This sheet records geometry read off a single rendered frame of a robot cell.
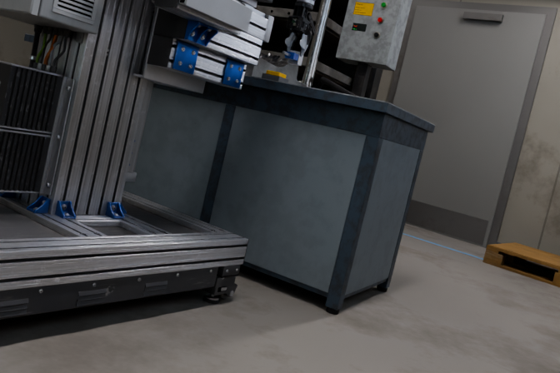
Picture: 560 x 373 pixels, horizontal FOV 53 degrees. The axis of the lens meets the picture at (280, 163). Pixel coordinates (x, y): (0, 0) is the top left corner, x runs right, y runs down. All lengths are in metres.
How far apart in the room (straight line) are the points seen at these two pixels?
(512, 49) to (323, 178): 3.62
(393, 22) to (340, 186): 1.25
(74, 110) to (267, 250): 0.95
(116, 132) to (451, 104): 4.14
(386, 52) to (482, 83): 2.53
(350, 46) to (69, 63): 1.77
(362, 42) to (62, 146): 1.86
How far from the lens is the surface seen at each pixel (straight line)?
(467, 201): 5.42
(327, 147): 2.14
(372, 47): 3.11
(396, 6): 3.13
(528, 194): 5.36
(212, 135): 2.40
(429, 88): 5.65
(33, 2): 1.60
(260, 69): 2.41
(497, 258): 4.46
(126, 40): 1.82
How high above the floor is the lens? 0.63
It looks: 4 degrees down
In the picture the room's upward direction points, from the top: 13 degrees clockwise
